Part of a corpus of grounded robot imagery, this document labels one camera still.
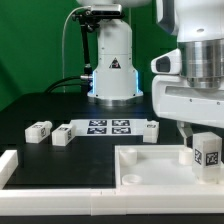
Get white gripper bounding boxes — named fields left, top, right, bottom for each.
left=151, top=49, right=224, bottom=147

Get white square table top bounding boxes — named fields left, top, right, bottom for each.
left=115, top=145, right=224, bottom=187

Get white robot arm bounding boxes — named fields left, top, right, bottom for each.
left=76, top=0, right=224, bottom=128

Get white sheet with AprilTags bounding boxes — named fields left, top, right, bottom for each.
left=71, top=119, right=147, bottom=136

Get white U-shaped obstacle frame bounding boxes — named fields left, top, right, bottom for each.
left=0, top=150, right=224, bottom=216

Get black cables at base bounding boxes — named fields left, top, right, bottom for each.
left=43, top=76, right=88, bottom=94

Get black camera on mount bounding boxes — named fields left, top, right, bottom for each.
left=71, top=4, right=125, bottom=24

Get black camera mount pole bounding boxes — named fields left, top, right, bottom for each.
left=80, top=21, right=92, bottom=76

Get white cable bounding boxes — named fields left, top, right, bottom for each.
left=61, top=5, right=92, bottom=94

